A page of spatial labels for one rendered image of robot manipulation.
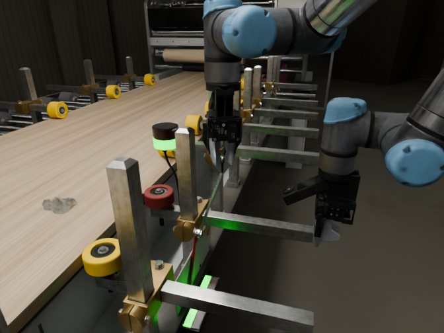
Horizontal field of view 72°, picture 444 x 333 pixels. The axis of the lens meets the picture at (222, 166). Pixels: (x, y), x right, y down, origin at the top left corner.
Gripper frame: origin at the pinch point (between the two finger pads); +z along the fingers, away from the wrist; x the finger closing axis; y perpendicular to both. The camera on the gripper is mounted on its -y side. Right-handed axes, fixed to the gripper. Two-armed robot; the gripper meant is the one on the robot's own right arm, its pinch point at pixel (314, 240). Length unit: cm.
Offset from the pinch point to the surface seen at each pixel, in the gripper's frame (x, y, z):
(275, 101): 98, -22, -12
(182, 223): -7.6, -31.8, -4.4
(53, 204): -13, -64, -8
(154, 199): -3.9, -40.9, -7.7
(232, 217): -0.4, -21.0, -3.4
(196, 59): 226, -112, -19
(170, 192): 0.0, -38.3, -8.1
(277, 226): -1.1, -9.3, -3.4
